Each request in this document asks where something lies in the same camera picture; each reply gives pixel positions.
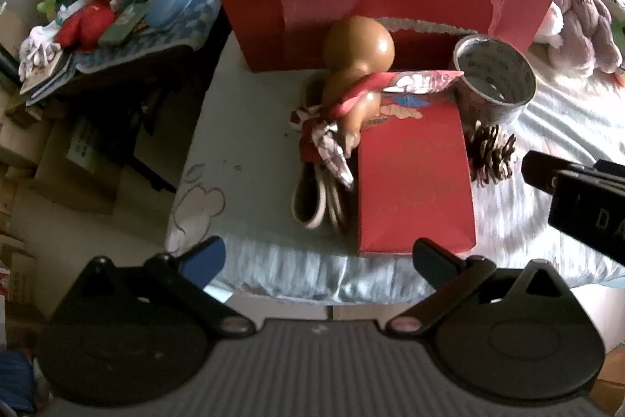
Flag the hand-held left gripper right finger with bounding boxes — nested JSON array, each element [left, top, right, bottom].
[[386, 238, 570, 337]]

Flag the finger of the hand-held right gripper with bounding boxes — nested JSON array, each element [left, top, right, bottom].
[[521, 150, 595, 194]]

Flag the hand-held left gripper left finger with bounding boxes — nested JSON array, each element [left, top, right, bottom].
[[73, 237, 255, 340]]

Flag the brown pine cone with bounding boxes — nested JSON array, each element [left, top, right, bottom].
[[466, 121, 517, 188]]

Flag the red gift box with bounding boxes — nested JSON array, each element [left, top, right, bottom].
[[356, 92, 478, 258]]

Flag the grey tape roll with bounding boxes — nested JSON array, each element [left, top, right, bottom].
[[453, 34, 537, 127]]

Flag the beige strap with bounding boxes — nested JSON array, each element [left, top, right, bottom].
[[292, 75, 359, 234]]

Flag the orange ball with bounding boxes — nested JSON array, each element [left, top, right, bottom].
[[322, 16, 395, 154]]

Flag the pale green bed sheet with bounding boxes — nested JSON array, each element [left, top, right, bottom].
[[166, 0, 625, 305]]

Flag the pile of cardboard boxes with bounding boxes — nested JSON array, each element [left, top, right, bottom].
[[0, 2, 130, 349]]

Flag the pink plush rabbit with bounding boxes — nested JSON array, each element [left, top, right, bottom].
[[532, 0, 625, 78]]

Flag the dark side table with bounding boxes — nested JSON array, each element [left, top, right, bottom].
[[20, 21, 230, 193]]

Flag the blue fabric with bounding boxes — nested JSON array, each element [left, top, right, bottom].
[[0, 349, 36, 414]]

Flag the stack of papers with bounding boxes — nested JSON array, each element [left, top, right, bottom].
[[20, 50, 79, 105]]

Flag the dark green remote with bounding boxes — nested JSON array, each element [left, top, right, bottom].
[[100, 0, 159, 47]]

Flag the blue oval lid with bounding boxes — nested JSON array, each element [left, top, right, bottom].
[[145, 0, 201, 29]]

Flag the red plush toy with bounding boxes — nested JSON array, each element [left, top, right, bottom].
[[56, 0, 115, 51]]

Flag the white knit glove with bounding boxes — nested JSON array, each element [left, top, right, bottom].
[[18, 26, 62, 81]]

